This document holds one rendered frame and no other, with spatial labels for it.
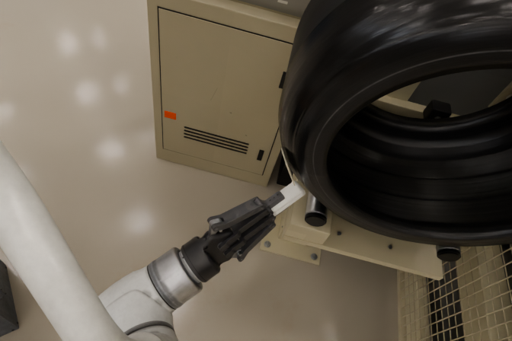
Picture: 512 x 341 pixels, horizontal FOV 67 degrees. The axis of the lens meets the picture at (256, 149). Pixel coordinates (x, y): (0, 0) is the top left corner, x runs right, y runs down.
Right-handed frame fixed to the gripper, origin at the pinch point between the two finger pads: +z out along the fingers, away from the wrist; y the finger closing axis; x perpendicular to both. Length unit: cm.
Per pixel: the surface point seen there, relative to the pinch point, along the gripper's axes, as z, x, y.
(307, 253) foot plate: 6, -43, 98
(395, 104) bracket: 38.1, -14.4, 14.7
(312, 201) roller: 5.1, -2.3, 9.2
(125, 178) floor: -42, -104, 55
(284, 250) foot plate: -2, -48, 93
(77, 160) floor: -56, -119, 44
